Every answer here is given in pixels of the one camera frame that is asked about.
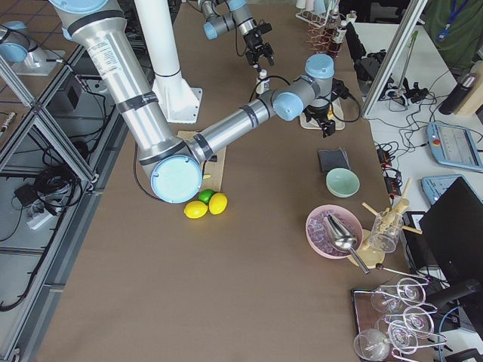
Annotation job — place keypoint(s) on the copper wire bottle rack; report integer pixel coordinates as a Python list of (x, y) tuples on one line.
[(317, 38)]

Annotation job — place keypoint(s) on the black monitor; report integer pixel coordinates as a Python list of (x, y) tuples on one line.
[(452, 228)]

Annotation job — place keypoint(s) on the tea bottle in rack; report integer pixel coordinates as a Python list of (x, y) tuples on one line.
[(340, 34)]

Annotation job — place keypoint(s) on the yellow lemon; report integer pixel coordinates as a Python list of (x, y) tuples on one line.
[(195, 209), (217, 203)]

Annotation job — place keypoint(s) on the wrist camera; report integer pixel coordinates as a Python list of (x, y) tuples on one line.
[(339, 90)]

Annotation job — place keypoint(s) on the wooden cutting board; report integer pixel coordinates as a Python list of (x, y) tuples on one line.
[(212, 171)]

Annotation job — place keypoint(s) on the cream serving tray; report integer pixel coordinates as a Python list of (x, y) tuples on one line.
[(336, 110)]

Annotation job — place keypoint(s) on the wine glass rack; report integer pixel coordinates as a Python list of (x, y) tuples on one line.
[(394, 321)]

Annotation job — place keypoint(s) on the mint green bowl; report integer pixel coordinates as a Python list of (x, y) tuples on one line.
[(342, 182)]

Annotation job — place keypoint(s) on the black water bottle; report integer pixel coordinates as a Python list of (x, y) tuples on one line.
[(458, 94)]

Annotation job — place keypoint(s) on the pink bowl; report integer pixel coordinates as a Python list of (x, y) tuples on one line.
[(320, 234)]

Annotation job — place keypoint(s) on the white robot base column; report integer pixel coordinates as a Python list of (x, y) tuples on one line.
[(179, 102)]

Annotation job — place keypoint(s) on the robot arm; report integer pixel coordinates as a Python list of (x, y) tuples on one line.
[(222, 17), (172, 164)]

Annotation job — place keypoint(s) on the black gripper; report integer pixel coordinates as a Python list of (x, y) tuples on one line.
[(319, 113), (253, 39)]

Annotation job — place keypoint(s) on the green lime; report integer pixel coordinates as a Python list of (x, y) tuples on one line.
[(205, 195)]

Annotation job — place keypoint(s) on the tea bottle rack top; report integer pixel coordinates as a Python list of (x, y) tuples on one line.
[(331, 27)]

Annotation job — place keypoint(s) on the clear glass on stand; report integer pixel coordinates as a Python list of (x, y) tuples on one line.
[(385, 232)]

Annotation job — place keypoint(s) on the dark grey cloth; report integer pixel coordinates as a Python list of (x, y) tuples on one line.
[(330, 159)]

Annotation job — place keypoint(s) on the blue teach pendant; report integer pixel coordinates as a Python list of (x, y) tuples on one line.
[(453, 146), (435, 186)]

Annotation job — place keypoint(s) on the metal ice scoop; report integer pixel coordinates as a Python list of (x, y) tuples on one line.
[(343, 240)]

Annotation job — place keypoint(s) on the wooden cup stand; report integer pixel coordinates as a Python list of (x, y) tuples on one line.
[(400, 208)]

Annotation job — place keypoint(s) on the aluminium frame post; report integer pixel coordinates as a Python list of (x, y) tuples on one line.
[(400, 39)]

